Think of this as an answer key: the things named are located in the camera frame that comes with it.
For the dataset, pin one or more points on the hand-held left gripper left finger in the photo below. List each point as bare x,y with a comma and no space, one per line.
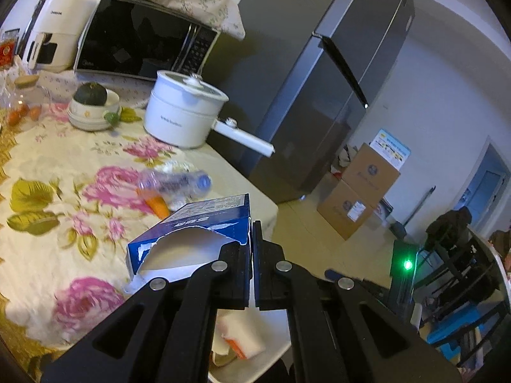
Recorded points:
235,271

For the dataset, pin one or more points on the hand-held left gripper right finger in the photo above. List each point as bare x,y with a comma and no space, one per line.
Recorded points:
269,275

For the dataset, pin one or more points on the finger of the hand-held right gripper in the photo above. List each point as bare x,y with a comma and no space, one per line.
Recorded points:
331,273

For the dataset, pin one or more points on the blue cardboard box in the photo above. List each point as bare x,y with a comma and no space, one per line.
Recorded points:
207,211

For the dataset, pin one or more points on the brown cardboard box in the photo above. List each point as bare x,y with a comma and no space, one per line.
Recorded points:
347,211
371,175

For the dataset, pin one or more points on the white and orange packet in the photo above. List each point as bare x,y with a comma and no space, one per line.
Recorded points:
243,335

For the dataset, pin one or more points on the black chair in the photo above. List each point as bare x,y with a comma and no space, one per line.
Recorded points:
471,279

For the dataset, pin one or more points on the dark jacket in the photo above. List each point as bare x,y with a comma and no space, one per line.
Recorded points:
449,227

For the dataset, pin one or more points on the orange carrot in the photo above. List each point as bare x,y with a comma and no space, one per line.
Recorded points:
157,205

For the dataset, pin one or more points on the clear plastic bottle blue cap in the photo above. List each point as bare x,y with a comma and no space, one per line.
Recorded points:
175,185

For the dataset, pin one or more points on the blue door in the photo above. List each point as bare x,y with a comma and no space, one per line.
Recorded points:
485,183

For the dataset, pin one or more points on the blue and white box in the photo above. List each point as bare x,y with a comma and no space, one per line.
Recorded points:
393,149

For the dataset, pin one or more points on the grey refrigerator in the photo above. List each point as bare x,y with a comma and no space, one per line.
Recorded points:
319,107

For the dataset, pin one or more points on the floral tablecloth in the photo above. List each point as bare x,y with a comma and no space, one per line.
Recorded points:
60,215

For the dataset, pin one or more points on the white bowl with dark squash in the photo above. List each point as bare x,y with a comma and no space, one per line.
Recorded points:
90,117

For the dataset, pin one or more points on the dark green squash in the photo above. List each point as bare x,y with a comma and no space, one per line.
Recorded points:
91,93

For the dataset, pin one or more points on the black microwave oven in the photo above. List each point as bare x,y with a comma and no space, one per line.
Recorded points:
131,40

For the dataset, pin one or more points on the orange fruit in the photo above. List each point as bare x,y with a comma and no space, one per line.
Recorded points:
16,117
35,111

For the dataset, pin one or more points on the glass jar with wooden lid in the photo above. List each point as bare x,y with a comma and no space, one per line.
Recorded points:
28,87

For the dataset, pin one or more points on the white air fryer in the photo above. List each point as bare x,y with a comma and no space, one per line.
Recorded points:
60,20

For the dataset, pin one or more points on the red box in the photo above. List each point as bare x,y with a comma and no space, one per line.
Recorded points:
7,48

